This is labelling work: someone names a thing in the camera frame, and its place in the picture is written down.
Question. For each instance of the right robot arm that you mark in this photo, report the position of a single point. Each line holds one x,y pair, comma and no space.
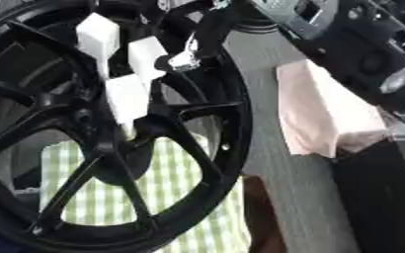
350,42

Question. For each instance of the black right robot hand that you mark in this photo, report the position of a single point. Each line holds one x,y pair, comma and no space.
212,29

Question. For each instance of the black round object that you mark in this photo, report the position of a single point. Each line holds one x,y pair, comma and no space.
125,166

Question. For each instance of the black spoked wheel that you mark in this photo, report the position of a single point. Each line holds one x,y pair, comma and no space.
209,184

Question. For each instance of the black cabinet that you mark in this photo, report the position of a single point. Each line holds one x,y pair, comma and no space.
379,201

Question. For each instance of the pale pink cloth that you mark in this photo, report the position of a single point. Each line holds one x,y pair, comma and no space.
321,108

